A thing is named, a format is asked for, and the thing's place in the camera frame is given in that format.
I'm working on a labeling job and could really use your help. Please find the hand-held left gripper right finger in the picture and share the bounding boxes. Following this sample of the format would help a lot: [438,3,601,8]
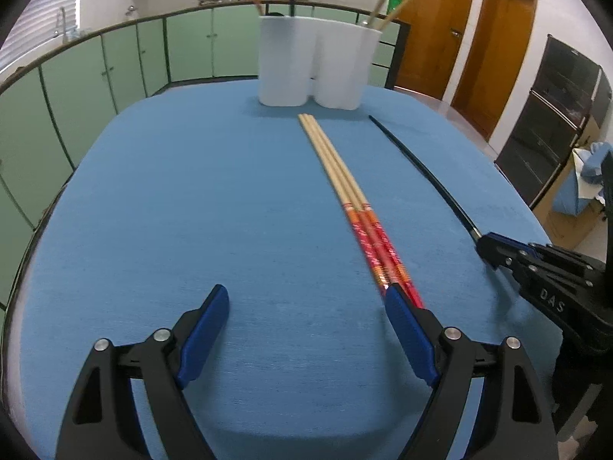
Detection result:
[384,284,560,460]

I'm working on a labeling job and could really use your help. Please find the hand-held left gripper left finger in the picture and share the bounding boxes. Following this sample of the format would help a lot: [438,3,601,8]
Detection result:
[55,284,231,460]

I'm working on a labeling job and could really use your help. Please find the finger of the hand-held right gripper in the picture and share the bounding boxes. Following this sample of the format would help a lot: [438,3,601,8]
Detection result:
[475,246,590,327]
[481,232,609,274]

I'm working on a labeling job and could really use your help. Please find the tan chopstick with red handle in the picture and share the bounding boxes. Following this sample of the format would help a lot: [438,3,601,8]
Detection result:
[306,114,426,310]
[298,114,398,300]

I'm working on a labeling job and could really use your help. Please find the white double utensil holder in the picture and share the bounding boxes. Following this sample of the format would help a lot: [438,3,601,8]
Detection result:
[259,14,383,110]

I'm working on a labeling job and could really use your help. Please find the blue fabric bundle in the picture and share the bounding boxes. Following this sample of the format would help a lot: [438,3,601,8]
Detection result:
[553,141,613,216]

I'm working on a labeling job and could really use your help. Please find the black glass cabinet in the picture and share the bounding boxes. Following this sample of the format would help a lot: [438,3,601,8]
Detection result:
[495,34,613,209]

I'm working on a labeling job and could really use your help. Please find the blue tablecloth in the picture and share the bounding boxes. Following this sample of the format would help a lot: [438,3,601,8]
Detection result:
[10,79,563,460]

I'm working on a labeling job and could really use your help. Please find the wooden door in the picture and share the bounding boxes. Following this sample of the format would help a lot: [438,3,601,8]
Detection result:
[395,0,479,101]
[451,0,539,141]

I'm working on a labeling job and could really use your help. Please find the green base kitchen cabinets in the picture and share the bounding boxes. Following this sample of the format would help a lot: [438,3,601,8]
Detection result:
[0,0,411,307]

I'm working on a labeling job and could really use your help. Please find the white window blind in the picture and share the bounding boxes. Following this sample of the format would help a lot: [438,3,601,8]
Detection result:
[0,0,82,75]

